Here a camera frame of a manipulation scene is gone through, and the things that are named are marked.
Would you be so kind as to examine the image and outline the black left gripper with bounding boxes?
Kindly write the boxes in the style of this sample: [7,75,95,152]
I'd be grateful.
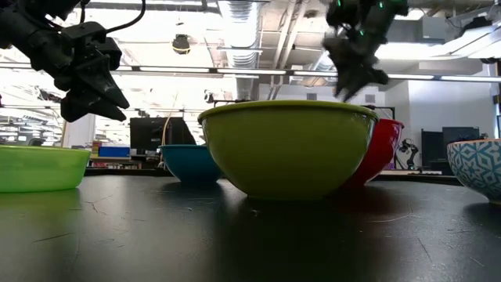
[29,38,131,124]

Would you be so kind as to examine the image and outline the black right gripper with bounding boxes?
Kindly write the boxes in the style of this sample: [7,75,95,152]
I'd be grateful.
[322,34,391,103]

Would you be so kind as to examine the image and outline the bright green plastic bowl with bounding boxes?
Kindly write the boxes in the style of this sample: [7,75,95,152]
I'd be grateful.
[0,144,92,194]

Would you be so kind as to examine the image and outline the large olive green bowl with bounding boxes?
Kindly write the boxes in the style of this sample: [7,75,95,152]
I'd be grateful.
[197,99,380,201]

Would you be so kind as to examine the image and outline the teal bowl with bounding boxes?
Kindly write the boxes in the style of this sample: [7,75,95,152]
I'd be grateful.
[158,143,224,184]

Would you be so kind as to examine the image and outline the blue white patterned bowl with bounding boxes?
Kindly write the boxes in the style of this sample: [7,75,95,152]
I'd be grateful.
[446,138,501,205]

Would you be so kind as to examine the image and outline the blue storage box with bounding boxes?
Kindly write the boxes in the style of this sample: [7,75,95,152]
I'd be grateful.
[98,146,131,159]

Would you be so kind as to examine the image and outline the black computer monitor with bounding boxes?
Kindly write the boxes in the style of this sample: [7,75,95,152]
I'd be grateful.
[129,116,196,152]

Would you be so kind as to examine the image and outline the red bowl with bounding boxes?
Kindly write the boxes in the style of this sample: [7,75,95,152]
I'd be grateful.
[339,117,405,190]

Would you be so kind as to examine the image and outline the dark tall monitor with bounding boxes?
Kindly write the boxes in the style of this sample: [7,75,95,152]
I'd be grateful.
[420,128,445,170]

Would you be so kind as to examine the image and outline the wooden background table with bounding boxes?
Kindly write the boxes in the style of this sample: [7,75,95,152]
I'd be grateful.
[378,168,444,176]

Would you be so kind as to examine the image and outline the dark wide monitor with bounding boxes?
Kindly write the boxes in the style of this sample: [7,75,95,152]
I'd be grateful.
[442,125,481,144]

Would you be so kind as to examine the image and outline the slanted silver ventilation duct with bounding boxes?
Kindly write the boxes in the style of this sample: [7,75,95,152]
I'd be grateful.
[303,50,338,85]

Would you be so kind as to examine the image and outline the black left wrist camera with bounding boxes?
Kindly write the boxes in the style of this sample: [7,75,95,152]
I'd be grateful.
[60,21,123,71]

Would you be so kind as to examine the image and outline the hanging yellow cable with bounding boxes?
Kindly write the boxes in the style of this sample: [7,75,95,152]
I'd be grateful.
[159,90,179,168]

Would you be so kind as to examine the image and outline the long ceiling light rail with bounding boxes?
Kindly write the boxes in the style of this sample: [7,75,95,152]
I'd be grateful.
[0,62,501,84]

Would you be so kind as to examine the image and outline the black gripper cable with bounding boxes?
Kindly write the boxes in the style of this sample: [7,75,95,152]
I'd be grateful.
[79,0,147,35]

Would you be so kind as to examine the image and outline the black dome ceiling camera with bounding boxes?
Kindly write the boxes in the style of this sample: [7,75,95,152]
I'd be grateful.
[171,34,192,56]

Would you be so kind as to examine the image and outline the wide silver ventilation duct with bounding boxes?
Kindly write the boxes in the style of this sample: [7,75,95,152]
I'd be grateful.
[216,0,262,101]

